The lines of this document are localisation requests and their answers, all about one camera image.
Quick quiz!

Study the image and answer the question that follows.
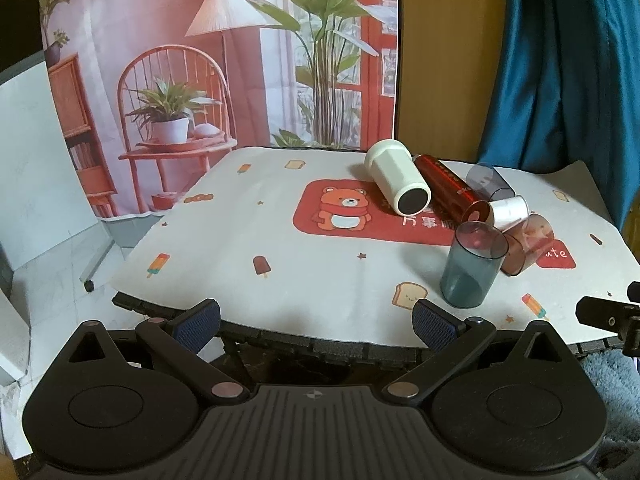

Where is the red metallic cup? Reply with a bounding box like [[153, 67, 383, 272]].
[[412, 154, 496, 224]]

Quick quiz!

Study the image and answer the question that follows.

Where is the grey transparent cup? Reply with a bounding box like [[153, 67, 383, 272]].
[[466, 162, 516, 201]]

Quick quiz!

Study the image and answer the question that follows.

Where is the large white cup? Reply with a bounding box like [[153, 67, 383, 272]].
[[364, 139, 431, 216]]

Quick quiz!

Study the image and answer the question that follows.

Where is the brown transparent cup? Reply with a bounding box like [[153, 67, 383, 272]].
[[501, 213, 556, 277]]

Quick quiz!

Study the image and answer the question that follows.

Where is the printed bear tablecloth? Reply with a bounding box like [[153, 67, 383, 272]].
[[111, 145, 640, 357]]

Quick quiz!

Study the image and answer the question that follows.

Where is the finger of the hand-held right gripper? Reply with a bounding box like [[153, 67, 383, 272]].
[[575, 282, 640, 356]]

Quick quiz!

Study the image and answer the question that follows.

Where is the printed room wall backdrop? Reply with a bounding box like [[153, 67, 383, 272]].
[[38, 0, 402, 221]]

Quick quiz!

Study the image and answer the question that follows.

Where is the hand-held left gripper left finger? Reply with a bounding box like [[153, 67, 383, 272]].
[[64, 298, 252, 404]]

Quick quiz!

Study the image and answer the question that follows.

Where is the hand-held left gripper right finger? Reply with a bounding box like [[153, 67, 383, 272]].
[[382, 298, 572, 404]]

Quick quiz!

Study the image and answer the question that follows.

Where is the black foam mat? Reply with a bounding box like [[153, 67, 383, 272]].
[[111, 290, 640, 362]]

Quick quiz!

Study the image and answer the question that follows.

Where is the blue fluffy rug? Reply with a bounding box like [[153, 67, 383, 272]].
[[581, 347, 640, 463]]

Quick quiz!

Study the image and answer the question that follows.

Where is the white board on wheels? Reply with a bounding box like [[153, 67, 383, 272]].
[[0, 50, 121, 293]]

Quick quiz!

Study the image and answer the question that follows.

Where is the small white cup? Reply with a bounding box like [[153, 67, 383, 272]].
[[487, 194, 531, 226]]

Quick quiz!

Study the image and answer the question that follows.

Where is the teal curtain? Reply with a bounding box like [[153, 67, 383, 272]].
[[476, 0, 640, 241]]

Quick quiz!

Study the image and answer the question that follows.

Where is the blue-grey transparent cup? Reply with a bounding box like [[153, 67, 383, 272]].
[[439, 220, 510, 310]]

